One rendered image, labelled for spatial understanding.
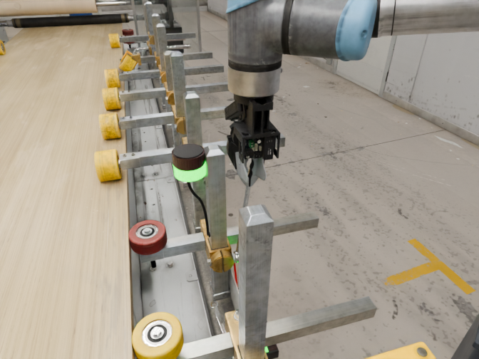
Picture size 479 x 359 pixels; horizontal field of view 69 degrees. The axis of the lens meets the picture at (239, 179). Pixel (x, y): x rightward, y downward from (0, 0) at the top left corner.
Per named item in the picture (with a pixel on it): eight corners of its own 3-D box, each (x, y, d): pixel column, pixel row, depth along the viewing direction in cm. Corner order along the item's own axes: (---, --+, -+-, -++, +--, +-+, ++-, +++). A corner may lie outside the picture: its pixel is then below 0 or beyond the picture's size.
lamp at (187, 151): (207, 226, 79) (201, 141, 67) (212, 243, 75) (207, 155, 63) (181, 231, 78) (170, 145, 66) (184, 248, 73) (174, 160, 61)
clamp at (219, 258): (220, 231, 89) (219, 215, 86) (234, 270, 78) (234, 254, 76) (198, 235, 88) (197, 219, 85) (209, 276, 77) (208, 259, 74)
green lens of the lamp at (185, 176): (202, 162, 70) (202, 153, 69) (208, 179, 65) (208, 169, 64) (172, 167, 68) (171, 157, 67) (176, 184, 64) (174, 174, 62)
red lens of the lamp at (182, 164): (202, 152, 68) (201, 142, 67) (208, 167, 64) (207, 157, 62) (170, 156, 67) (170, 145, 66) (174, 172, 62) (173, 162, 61)
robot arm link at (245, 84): (222, 59, 62) (273, 55, 64) (222, 86, 65) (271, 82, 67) (235, 74, 55) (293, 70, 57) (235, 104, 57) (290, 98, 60)
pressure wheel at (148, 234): (169, 251, 87) (163, 214, 80) (172, 275, 80) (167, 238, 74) (135, 257, 85) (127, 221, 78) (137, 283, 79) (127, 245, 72)
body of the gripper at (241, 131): (240, 167, 64) (240, 103, 57) (228, 145, 70) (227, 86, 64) (279, 161, 65) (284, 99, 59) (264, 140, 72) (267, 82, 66)
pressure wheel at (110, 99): (116, 82, 131) (118, 100, 128) (120, 96, 138) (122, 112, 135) (99, 84, 130) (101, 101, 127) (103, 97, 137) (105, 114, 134)
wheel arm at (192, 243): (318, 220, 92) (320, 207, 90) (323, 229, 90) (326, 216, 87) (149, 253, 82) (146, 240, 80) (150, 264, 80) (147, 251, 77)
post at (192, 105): (207, 234, 113) (197, 89, 86) (209, 241, 110) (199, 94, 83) (196, 236, 112) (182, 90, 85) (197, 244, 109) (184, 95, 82)
